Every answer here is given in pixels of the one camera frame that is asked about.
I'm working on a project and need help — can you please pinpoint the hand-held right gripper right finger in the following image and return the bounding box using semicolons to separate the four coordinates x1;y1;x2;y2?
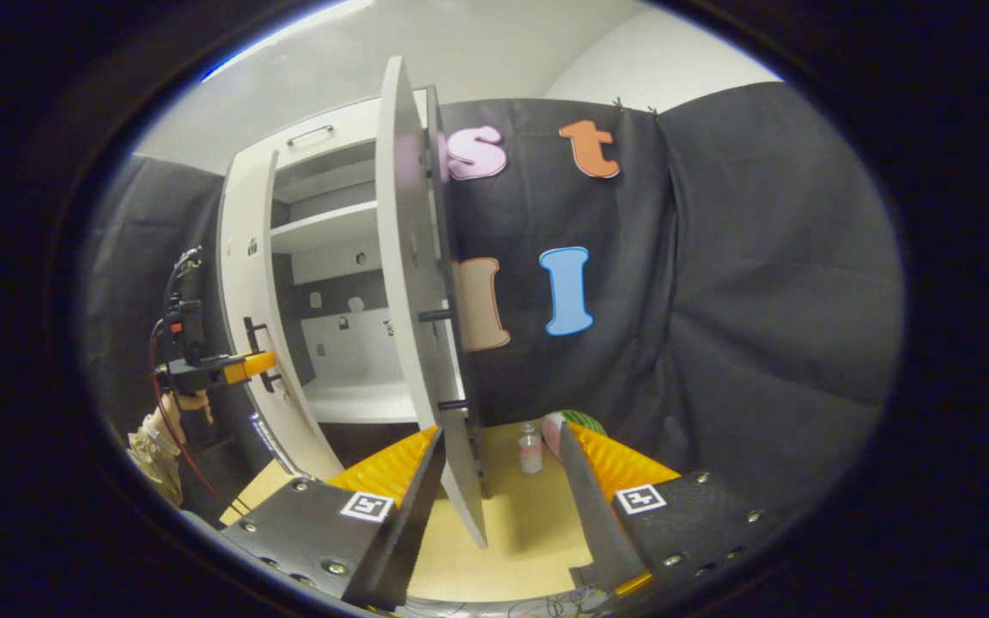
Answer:
559;421;783;597

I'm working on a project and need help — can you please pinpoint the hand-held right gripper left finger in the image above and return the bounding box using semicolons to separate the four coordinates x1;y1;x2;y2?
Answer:
220;427;446;609

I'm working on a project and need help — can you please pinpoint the black door handle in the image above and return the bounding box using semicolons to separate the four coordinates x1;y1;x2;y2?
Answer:
243;316;282;394
417;307;472;413

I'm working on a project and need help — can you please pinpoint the white double-door shoe cabinet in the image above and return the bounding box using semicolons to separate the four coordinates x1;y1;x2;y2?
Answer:
218;86;485;499

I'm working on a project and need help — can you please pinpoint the white shoe cabinet door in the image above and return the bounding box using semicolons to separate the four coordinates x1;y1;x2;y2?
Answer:
374;56;488;550
218;148;343;482

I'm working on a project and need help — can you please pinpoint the white cabinet shelf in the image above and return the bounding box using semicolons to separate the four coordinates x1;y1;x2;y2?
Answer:
270;200;379;256

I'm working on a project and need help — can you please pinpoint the white cabinet drawer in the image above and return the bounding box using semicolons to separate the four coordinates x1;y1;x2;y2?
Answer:
267;88;431;173

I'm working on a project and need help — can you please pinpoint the small white bottle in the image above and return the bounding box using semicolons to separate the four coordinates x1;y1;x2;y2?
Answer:
517;421;545;476

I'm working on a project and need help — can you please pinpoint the watermelon slice toy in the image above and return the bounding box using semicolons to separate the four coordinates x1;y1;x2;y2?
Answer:
542;409;609;460

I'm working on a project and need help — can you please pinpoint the thin red cable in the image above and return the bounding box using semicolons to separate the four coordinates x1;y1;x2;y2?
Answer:
148;316;234;516

